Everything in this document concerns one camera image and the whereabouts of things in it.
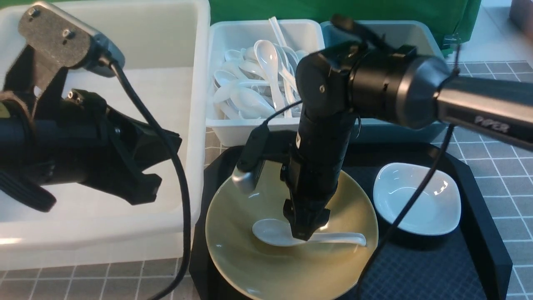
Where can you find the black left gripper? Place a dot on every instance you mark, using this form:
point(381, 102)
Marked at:
point(50, 139)

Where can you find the black serving tray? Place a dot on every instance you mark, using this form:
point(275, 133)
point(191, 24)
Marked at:
point(472, 264)

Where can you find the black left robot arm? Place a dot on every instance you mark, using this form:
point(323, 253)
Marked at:
point(47, 139)

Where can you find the green cloth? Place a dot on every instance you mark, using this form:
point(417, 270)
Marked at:
point(453, 19)

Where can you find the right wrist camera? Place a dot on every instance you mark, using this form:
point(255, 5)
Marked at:
point(262, 145)

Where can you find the white soup spoon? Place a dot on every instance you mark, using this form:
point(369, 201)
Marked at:
point(278, 233)

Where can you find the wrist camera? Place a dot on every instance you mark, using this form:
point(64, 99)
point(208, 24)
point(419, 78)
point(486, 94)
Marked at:
point(262, 145)
point(67, 40)

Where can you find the pile of white spoons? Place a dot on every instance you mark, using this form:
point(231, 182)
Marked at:
point(253, 65)

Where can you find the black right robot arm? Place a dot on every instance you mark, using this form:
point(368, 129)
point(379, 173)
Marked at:
point(371, 79)

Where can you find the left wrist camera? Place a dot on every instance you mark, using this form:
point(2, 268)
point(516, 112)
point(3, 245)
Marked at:
point(67, 40)

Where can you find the white spoon bin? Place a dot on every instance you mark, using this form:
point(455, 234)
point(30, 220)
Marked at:
point(233, 129)

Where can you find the small white sauce dish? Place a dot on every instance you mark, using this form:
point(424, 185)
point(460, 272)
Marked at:
point(436, 212)

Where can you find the large white plastic tub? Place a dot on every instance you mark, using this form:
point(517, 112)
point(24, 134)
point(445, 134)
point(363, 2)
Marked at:
point(165, 43)

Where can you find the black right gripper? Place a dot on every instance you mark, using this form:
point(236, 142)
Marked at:
point(310, 187)

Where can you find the yellow noodle bowl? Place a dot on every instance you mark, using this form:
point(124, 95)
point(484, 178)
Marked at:
point(317, 271)

